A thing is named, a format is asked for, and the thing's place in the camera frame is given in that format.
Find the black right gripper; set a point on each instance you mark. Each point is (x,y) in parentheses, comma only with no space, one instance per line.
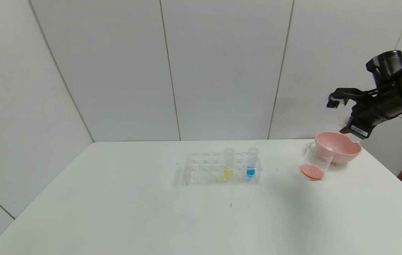
(358,129)

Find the test tube with yellow pigment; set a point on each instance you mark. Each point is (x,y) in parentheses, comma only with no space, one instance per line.
(228,173)

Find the clear glass beaker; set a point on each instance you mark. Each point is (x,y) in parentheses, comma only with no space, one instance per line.
(312,171)

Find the test tube with blue pigment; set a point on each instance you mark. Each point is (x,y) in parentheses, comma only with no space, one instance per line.
(250,172)

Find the clear acrylic test tube rack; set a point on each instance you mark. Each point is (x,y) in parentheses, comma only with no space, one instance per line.
(204,170)

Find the pink bowl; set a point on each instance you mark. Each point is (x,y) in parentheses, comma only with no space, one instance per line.
(344,150)

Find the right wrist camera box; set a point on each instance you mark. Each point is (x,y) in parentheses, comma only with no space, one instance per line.
(358,130)

